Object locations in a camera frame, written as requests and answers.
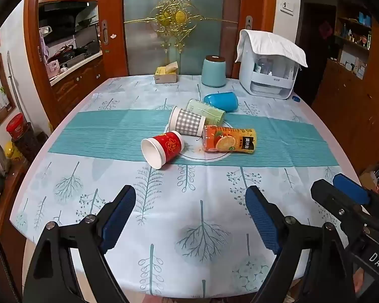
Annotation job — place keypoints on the yellow round object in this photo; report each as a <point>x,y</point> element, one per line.
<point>10,151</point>

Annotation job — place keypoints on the light blue canister brown lid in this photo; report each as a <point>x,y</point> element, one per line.
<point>213,72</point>

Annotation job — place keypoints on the wooden kitchen base cabinet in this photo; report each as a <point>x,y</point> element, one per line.
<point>79,85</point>

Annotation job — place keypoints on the black range hood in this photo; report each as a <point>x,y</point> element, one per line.
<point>66,11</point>

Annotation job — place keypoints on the orange printed juice cup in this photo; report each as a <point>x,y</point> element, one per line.
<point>227,139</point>

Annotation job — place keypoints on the grey checked paper cup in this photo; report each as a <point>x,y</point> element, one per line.
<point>189,123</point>

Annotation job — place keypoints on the white wall switch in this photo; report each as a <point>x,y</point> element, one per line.
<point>286,7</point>

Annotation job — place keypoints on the blue plastic cup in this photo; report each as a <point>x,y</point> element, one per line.
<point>222,101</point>

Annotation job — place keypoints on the frosted glass door gold ornament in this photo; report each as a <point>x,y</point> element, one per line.
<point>145,38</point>

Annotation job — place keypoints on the small blue lid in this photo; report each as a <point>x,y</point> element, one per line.
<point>296,98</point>

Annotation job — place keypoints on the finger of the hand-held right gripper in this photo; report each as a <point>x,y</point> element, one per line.
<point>331,197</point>
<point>350,189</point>

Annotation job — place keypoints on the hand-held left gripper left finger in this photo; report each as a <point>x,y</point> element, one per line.
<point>118,217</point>

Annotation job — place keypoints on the wooden wall frame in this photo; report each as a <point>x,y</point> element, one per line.
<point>0,91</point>

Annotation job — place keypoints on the wooden shelf cabinet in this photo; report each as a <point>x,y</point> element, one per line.
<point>347,101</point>

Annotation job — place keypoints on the green paper cup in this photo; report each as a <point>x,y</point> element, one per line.
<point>210,112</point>

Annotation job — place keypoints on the yellow tissue box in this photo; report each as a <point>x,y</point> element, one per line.
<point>165,76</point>

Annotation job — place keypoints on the white towel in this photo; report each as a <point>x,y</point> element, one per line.
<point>271,44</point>

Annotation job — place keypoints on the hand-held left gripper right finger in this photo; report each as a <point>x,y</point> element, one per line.
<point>262,217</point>

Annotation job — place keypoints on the white storage box appliance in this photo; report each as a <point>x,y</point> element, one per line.
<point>265,75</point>

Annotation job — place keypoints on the tree printed tablecloth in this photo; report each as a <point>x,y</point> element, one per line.
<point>189,195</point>

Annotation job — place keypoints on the red paper cup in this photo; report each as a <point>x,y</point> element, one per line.
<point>169,146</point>

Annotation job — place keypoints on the red tin can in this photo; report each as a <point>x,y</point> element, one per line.
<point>15,127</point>

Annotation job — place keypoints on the dark jar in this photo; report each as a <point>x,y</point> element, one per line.
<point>27,145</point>

